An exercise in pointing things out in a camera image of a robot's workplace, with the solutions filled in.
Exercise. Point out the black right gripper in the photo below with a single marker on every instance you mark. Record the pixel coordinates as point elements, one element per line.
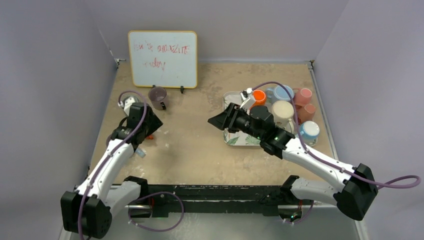
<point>231,115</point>

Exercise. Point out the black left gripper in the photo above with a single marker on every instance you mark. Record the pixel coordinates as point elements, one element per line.
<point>155,124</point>

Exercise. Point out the purple mug black handle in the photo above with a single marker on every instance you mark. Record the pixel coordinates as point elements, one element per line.
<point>159,98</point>

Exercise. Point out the bright orange mug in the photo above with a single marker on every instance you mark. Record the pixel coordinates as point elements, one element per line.
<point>260,98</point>

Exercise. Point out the cream illustrated mug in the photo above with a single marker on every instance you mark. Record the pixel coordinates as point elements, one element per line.
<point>283,113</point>

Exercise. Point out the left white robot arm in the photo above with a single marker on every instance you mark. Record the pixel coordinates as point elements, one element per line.
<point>89,209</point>

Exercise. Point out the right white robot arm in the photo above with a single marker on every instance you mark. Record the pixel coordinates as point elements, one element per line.
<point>349,188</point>

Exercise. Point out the light blue mug back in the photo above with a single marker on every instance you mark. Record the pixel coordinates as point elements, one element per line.
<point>279,93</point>

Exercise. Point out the light blue mug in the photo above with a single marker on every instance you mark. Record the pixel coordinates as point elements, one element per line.
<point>309,132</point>
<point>279,93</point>

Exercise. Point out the pink mug front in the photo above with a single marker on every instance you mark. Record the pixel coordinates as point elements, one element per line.
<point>305,113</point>

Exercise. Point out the pink mug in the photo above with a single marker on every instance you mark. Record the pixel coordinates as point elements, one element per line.
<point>305,113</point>
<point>302,96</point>

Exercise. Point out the pink mug back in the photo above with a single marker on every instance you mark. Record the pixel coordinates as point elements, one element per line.
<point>302,96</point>

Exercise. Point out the light blue mug front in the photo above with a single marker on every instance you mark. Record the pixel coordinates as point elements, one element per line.
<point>309,132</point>

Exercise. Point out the leaf-patterned serving tray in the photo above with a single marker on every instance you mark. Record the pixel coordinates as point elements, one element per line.
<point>240,138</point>

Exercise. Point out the light blue usb stick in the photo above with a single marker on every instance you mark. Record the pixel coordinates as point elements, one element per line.
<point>140,152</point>

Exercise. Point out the white dry-erase board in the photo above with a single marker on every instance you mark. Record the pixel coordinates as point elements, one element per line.
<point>167,59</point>

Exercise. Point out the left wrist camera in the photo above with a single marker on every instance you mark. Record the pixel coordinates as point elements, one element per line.
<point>126,103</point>

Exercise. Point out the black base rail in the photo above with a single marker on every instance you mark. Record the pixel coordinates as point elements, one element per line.
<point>267,200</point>

